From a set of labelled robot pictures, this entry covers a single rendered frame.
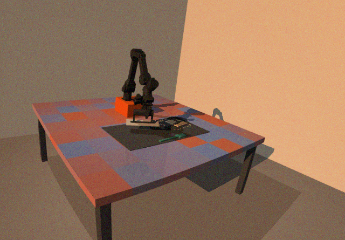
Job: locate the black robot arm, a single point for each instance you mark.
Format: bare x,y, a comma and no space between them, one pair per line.
137,55

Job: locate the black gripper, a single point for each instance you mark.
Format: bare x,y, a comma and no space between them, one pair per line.
147,103

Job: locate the dark grey mat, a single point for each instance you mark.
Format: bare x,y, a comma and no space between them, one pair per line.
138,137

